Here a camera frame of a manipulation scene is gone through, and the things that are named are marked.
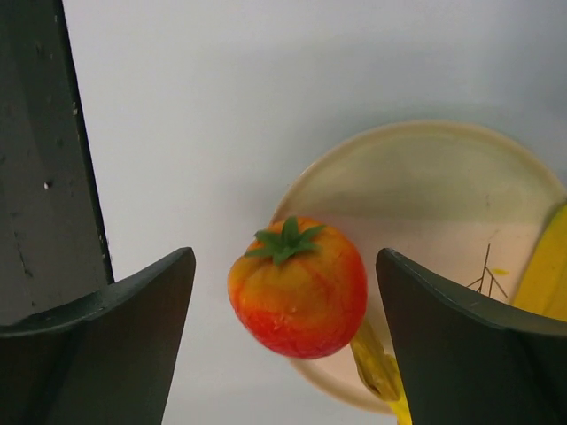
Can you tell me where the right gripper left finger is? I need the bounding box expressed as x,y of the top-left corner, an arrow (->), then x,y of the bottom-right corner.
1,247 -> 196,424

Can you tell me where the yellow fake banana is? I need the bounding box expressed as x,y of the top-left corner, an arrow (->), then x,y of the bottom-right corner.
351,207 -> 566,424

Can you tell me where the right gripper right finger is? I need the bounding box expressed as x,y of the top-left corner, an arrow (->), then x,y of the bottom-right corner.
376,249 -> 566,425

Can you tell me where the orange red fake tomato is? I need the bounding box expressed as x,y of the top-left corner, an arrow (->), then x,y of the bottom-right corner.
227,216 -> 368,359

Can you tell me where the cream ceramic plate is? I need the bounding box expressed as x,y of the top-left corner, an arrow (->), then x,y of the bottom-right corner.
268,119 -> 567,416

